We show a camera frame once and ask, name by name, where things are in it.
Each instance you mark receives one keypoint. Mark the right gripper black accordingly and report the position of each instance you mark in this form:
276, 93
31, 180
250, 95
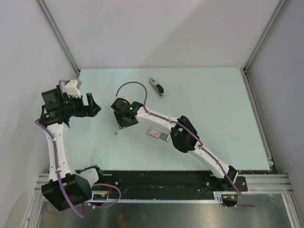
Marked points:
121, 122

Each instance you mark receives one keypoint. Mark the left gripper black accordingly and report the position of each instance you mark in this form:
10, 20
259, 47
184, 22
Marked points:
82, 112

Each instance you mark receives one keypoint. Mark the beige black stapler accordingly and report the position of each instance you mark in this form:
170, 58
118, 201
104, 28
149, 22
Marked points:
157, 87

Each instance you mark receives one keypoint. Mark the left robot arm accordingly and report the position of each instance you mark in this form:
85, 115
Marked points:
65, 187

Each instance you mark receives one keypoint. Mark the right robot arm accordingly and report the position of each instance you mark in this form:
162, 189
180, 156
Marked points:
183, 134

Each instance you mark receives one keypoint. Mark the red staple box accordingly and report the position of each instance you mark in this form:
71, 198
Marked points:
158, 134

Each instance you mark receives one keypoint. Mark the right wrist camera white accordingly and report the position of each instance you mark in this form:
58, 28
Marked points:
122, 97

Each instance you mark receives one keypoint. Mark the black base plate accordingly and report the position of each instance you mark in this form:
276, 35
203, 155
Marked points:
168, 184

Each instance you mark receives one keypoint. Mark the grey slotted cable duct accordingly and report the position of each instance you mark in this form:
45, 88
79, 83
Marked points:
100, 198

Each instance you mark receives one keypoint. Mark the aluminium frame rail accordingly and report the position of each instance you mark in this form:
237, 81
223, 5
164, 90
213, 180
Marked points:
256, 182

